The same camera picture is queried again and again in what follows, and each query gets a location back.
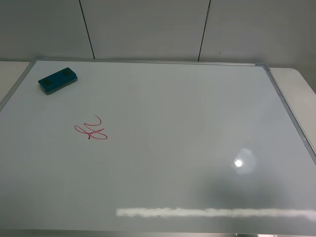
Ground teal whiteboard eraser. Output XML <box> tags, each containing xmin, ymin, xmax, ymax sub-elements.
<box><xmin>38</xmin><ymin>68</ymin><xmax>78</xmax><ymax>95</ymax></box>

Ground red marker scribble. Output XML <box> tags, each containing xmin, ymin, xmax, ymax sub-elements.
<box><xmin>74</xmin><ymin>115</ymin><xmax>108</xmax><ymax>140</ymax></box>

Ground white whiteboard with aluminium frame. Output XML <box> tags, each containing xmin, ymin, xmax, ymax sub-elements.
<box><xmin>0</xmin><ymin>59</ymin><xmax>316</xmax><ymax>237</ymax></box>

